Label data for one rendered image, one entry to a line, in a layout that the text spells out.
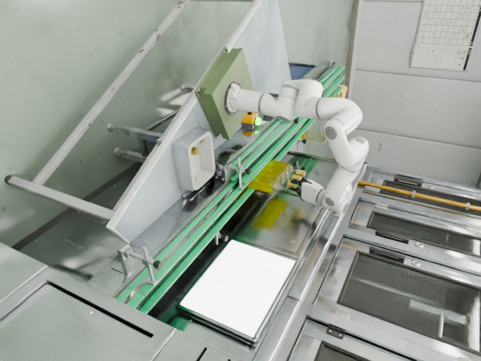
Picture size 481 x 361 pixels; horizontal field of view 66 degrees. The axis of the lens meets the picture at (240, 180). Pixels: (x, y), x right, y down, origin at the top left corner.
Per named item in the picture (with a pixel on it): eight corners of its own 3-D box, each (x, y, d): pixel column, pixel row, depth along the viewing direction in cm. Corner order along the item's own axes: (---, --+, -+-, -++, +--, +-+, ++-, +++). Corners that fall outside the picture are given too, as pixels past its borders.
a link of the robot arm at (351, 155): (332, 144, 158) (311, 160, 150) (346, 102, 142) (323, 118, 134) (365, 164, 150) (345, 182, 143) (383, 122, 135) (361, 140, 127)
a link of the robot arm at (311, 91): (312, 113, 143) (324, 74, 144) (268, 112, 160) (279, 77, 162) (325, 122, 149) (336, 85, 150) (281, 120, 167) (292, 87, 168)
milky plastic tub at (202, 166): (179, 188, 164) (195, 193, 161) (171, 143, 152) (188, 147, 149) (200, 169, 177) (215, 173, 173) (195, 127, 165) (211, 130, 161)
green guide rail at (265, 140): (230, 167, 175) (245, 170, 172) (230, 165, 174) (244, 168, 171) (336, 66, 302) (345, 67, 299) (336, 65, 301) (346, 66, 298)
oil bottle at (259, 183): (238, 185, 189) (277, 195, 180) (237, 176, 186) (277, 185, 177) (243, 180, 193) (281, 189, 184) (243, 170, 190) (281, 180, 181)
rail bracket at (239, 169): (226, 186, 176) (249, 193, 171) (223, 155, 167) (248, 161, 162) (229, 183, 178) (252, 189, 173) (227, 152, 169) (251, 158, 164)
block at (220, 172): (213, 180, 178) (225, 183, 175) (211, 163, 173) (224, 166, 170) (217, 176, 181) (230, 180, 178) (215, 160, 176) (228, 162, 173)
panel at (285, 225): (175, 310, 141) (255, 347, 127) (174, 305, 139) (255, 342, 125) (272, 189, 206) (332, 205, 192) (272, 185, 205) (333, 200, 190)
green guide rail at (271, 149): (230, 180, 179) (245, 183, 176) (230, 178, 178) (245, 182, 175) (335, 75, 306) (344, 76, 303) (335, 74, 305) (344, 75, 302)
